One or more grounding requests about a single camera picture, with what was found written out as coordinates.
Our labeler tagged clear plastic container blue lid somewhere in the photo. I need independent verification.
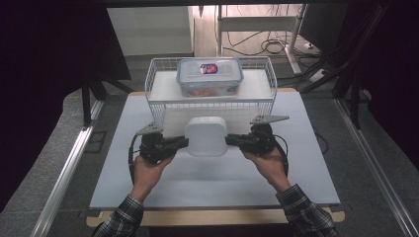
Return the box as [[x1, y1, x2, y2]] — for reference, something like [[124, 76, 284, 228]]
[[176, 56, 245, 99]]

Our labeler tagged left hand-held gripper black cable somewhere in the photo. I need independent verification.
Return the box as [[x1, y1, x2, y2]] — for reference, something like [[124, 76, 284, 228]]
[[127, 133, 142, 186]]

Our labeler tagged black metal stand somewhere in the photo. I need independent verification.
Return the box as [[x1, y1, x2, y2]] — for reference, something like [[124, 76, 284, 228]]
[[80, 69, 133, 129], [298, 3, 391, 130]]

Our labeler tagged black floor cable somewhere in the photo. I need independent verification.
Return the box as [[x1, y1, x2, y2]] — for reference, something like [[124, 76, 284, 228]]
[[311, 125, 330, 155]]

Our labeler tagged white power strip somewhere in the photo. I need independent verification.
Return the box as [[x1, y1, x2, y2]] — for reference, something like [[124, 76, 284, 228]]
[[309, 68, 329, 83]]

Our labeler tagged person's left hand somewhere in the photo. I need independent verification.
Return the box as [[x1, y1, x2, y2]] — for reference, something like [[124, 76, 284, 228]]
[[131, 153, 176, 199]]

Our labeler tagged hand-held gripper black cable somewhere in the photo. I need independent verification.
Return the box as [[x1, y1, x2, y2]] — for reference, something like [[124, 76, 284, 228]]
[[272, 133, 291, 178], [127, 133, 142, 186]]

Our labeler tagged bundle of black floor cables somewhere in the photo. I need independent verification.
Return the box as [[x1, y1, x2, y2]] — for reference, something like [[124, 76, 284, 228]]
[[223, 30, 299, 57]]

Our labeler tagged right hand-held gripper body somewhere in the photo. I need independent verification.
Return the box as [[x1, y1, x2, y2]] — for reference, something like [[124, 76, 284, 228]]
[[244, 114, 291, 157]]

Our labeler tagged white desk frame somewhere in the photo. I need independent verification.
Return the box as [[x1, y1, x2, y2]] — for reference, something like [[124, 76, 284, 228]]
[[215, 4, 308, 76]]

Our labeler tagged person's right hand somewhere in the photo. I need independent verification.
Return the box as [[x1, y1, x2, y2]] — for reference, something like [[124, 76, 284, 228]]
[[241, 146, 293, 194]]

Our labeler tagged aluminium rail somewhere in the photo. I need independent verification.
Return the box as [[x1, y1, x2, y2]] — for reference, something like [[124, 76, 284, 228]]
[[30, 99, 105, 237], [333, 98, 419, 237]]

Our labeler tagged white wire shelf rack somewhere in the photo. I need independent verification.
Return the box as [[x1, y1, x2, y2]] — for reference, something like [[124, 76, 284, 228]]
[[144, 56, 278, 139]]

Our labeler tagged white square container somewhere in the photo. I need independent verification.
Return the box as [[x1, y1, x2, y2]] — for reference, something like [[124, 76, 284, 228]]
[[184, 116, 229, 158]]

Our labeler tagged right hand-held gripper black cable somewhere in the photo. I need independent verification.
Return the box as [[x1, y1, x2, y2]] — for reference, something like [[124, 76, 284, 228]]
[[272, 133, 291, 178]]

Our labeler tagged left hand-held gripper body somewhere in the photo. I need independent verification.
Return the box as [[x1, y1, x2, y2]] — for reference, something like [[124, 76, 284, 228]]
[[135, 121, 173, 165]]

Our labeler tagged white cabinet panel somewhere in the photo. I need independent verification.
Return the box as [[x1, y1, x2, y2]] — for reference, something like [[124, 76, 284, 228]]
[[106, 6, 195, 57]]

